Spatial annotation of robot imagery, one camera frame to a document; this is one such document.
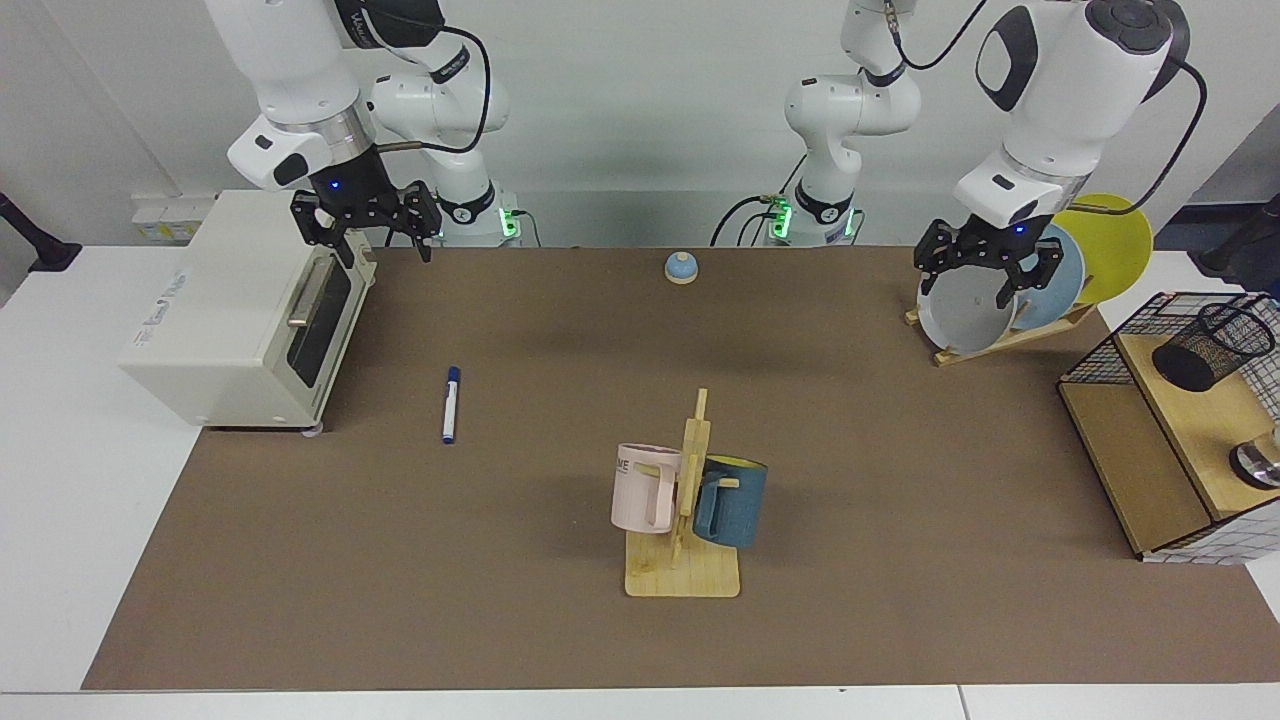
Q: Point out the yellow plate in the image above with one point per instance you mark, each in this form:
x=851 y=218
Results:
x=1110 y=245

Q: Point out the glass lid with silver knob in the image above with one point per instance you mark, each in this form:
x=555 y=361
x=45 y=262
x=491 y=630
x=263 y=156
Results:
x=1260 y=462

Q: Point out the white wall power strip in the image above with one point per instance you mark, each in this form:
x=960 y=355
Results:
x=170 y=218

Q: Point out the light blue plate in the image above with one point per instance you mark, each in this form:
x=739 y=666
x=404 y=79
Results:
x=1055 y=295

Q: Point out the wooden plate rack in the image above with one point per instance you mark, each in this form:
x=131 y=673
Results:
x=990 y=345

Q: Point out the wooden cup stand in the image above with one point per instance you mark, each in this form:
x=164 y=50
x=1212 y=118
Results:
x=685 y=575

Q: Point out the white marker with blue cap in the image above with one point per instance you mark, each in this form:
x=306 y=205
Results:
x=451 y=410

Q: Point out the black mesh pen holder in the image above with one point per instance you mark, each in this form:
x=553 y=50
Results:
x=1195 y=360

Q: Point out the black equipment piece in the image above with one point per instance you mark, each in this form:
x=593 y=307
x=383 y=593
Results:
x=1245 y=250

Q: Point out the pale toaster oven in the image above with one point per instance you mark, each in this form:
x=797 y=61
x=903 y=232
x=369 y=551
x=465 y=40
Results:
x=230 y=310

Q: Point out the pink mug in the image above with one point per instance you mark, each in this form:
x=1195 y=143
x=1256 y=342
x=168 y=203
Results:
x=640 y=490

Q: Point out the grey plate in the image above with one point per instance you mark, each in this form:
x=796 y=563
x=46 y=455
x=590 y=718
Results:
x=965 y=315

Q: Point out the black stand foot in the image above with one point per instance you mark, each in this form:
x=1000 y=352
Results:
x=45 y=252

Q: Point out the brown table cloth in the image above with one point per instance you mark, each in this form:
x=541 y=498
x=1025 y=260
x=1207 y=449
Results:
x=500 y=560

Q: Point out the teal mug with yellow inside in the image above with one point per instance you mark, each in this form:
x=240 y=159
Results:
x=740 y=505

